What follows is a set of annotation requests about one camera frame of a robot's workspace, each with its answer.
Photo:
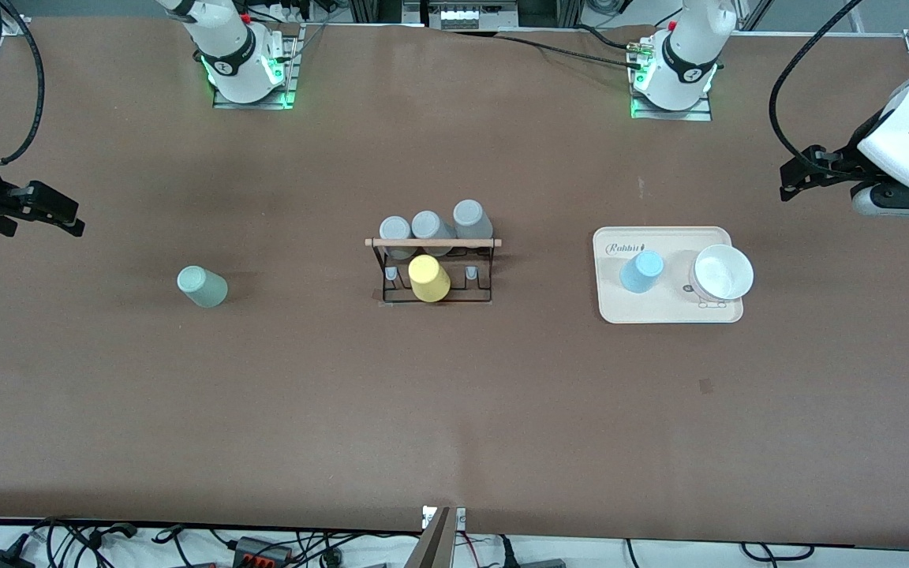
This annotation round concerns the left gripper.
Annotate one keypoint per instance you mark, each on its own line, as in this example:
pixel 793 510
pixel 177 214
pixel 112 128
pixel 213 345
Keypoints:
pixel 839 164

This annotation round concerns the pale green cup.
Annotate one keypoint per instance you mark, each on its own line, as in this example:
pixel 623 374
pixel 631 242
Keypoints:
pixel 202 286

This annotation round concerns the light blue cup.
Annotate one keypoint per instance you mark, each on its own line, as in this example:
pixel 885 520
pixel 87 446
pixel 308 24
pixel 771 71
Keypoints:
pixel 641 270

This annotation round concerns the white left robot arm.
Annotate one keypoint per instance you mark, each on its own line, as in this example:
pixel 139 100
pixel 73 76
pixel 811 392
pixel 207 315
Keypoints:
pixel 683 63

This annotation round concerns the white bowl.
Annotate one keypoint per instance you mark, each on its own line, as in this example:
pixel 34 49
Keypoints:
pixel 721 272

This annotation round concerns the beige rabbit print tray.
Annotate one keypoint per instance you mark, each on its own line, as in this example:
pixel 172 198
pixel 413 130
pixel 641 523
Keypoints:
pixel 628 304

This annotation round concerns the black power adapter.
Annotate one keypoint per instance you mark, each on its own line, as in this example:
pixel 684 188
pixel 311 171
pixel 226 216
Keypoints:
pixel 1 558

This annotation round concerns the small grey cup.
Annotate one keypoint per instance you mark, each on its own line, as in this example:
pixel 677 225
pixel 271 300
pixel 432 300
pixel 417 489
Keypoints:
pixel 395 229

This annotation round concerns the white power strip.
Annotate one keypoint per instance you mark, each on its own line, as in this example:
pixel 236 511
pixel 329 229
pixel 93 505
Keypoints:
pixel 462 16

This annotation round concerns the yellow cup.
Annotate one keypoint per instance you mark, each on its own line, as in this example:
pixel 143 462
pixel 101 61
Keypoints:
pixel 428 278

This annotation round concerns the black box red switches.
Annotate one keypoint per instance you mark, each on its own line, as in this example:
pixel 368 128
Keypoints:
pixel 261 551

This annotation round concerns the white tag plate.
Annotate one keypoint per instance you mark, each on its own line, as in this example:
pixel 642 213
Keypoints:
pixel 458 517

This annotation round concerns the tan pointed bar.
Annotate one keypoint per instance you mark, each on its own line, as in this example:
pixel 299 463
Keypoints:
pixel 431 548

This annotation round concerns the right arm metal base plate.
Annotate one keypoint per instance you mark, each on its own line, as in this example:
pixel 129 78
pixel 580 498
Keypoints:
pixel 289 79

